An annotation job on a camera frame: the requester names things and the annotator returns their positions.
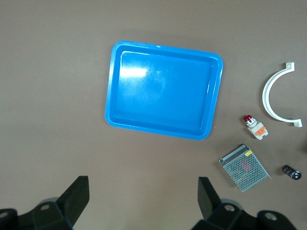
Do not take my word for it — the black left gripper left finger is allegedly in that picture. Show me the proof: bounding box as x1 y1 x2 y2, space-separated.
0 175 90 230

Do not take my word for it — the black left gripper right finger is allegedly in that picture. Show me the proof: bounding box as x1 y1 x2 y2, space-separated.
191 176 297 230

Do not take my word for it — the perforated metal power supply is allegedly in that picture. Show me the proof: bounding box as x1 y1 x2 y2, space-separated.
218 143 272 193

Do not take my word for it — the blue plastic tray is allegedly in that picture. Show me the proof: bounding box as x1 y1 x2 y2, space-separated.
105 40 225 141

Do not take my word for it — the white curved pipe clamp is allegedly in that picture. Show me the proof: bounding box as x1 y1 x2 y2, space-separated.
261 62 303 127

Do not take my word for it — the red white push button switch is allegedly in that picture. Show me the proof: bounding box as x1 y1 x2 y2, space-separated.
243 115 269 141

